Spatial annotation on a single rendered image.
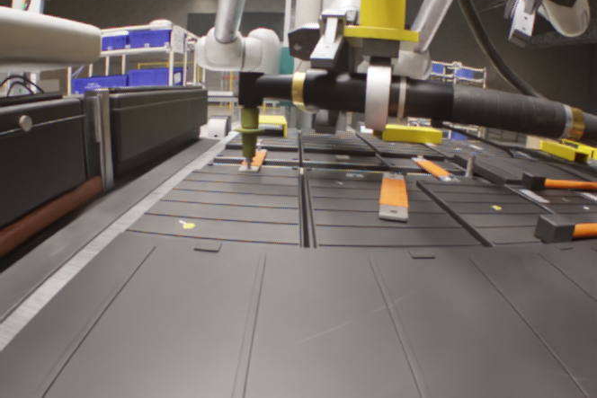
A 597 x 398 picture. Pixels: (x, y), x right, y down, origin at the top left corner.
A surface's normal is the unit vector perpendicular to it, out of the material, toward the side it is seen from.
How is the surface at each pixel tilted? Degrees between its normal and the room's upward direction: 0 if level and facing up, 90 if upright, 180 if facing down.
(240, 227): 0
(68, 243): 0
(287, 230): 0
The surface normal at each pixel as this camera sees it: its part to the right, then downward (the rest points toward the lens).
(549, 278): 0.05, -0.97
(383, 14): -0.26, 0.24
